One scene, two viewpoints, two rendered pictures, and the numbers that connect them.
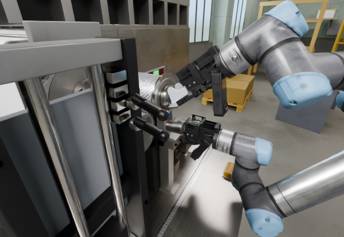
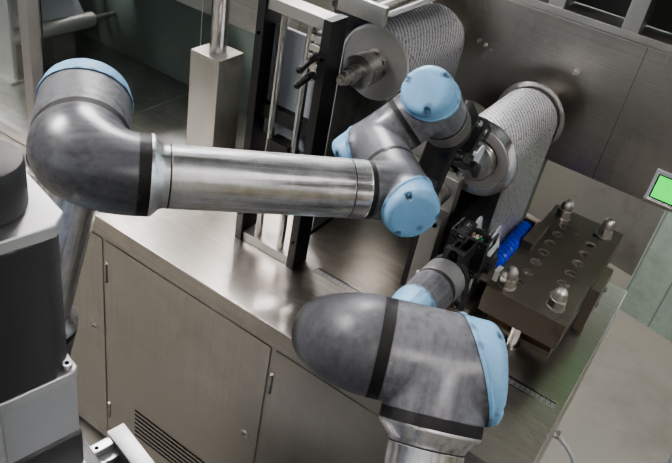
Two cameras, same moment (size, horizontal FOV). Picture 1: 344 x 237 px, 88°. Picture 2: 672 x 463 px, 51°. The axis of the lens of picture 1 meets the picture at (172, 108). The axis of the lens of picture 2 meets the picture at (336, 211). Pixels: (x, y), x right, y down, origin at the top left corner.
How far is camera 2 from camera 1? 122 cm
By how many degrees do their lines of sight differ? 75
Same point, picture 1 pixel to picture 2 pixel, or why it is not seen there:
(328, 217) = not seen: outside the picture
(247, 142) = (417, 279)
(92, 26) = (378, 9)
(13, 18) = not seen: outside the picture
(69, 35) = (359, 8)
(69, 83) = (363, 43)
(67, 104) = (302, 38)
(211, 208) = not seen: hidden behind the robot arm
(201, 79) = not seen: hidden behind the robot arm
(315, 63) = (361, 128)
